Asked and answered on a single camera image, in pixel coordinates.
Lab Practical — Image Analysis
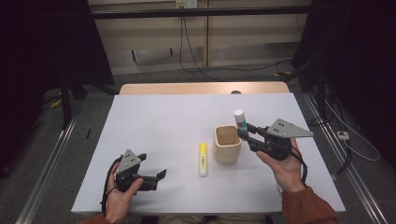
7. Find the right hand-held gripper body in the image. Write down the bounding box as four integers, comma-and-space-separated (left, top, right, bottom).
248, 118, 315, 161

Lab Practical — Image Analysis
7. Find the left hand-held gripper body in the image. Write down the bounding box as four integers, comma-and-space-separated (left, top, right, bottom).
115, 148, 159, 193

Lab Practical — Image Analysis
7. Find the green and white glue stick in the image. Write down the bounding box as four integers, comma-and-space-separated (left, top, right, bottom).
233, 108, 249, 135

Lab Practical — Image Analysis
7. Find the beige pen holder cup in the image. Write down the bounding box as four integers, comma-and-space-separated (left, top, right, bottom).
213, 124, 243, 165

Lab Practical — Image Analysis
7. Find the yellow highlighter pen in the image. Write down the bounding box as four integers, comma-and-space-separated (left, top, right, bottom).
198, 142, 208, 178

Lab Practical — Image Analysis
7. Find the person's left hand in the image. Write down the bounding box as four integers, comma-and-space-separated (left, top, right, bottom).
105, 162, 145, 224

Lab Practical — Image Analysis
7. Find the person's right hand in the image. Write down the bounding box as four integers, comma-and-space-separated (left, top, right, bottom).
256, 137, 308, 194

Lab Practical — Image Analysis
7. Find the wooden table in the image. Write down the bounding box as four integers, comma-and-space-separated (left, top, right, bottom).
119, 81, 290, 96

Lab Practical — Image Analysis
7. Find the black metal stand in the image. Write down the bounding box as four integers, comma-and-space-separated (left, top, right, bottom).
59, 71, 120, 130

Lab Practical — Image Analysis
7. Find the black curtain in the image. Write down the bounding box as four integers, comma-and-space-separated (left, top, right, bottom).
0, 0, 115, 178
292, 0, 396, 160

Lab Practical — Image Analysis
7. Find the black horizontal bar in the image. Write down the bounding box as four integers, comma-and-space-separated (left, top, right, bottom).
92, 5, 312, 21

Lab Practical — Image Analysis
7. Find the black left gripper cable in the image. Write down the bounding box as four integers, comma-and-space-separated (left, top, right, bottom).
100, 155, 124, 216

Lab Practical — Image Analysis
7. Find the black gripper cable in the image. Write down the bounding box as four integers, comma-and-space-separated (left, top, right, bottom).
100, 155, 124, 216
290, 146, 309, 188

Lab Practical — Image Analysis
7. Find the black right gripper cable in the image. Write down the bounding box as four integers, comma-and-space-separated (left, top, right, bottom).
290, 146, 309, 188

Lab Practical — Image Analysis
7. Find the black floor cable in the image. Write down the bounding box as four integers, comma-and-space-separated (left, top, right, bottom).
306, 102, 353, 176

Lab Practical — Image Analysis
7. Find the white floor cable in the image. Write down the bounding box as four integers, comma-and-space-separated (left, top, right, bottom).
323, 99, 381, 162

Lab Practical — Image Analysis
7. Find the aluminium floor rail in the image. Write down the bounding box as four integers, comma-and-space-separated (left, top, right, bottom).
303, 92, 389, 224
15, 115, 78, 224

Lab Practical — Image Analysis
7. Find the black wall cable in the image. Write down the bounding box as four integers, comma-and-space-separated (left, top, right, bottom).
178, 16, 293, 82

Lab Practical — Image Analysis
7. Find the white wall socket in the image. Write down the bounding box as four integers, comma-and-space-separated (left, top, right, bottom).
175, 0, 199, 9

